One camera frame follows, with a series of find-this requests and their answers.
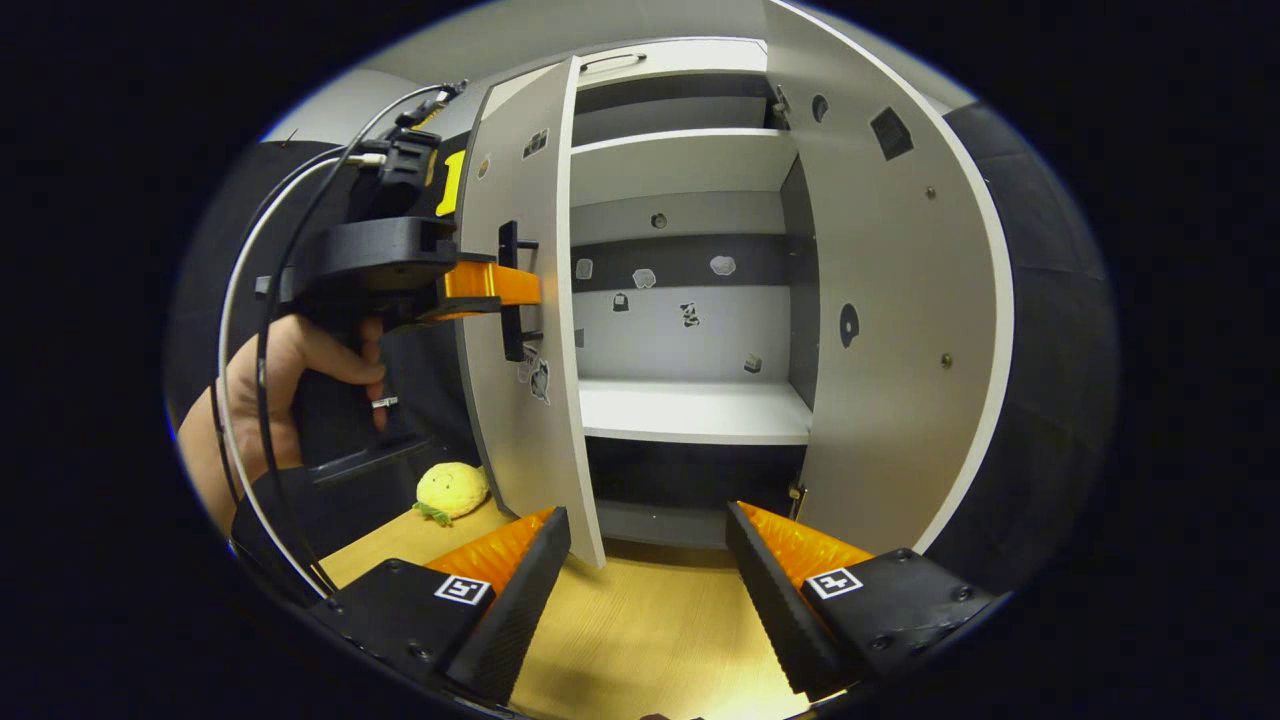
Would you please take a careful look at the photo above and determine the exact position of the white cable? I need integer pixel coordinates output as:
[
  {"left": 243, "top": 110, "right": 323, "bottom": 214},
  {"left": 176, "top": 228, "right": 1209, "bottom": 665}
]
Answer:
[{"left": 215, "top": 150, "right": 391, "bottom": 603}]

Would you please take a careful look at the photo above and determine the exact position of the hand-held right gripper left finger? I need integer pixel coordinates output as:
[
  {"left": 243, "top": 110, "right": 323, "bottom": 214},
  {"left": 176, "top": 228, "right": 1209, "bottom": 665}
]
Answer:
[{"left": 310, "top": 505, "right": 573, "bottom": 706}]

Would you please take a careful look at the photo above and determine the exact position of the yellow lemon plush toy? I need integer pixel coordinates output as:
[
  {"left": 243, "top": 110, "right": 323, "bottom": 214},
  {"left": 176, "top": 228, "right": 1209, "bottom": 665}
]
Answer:
[{"left": 414, "top": 461, "right": 492, "bottom": 527}]

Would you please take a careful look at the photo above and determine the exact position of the white cabinet shelf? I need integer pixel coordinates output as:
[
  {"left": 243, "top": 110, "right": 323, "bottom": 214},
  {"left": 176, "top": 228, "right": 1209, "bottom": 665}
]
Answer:
[
  {"left": 569, "top": 127, "right": 801, "bottom": 209},
  {"left": 577, "top": 377, "right": 814, "bottom": 447}
]

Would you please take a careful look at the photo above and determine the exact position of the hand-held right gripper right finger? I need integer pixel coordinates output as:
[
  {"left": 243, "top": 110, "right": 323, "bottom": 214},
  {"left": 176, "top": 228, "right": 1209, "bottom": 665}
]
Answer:
[{"left": 725, "top": 499, "right": 1007, "bottom": 700}]

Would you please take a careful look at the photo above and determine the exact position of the white double-door shoe cabinet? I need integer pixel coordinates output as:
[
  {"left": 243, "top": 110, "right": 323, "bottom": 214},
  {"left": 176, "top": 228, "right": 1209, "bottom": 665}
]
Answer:
[{"left": 480, "top": 37, "right": 819, "bottom": 553}]

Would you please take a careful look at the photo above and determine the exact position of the black cable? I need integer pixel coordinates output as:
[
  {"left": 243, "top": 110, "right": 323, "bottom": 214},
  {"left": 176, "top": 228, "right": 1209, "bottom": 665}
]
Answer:
[{"left": 253, "top": 79, "right": 471, "bottom": 601}]

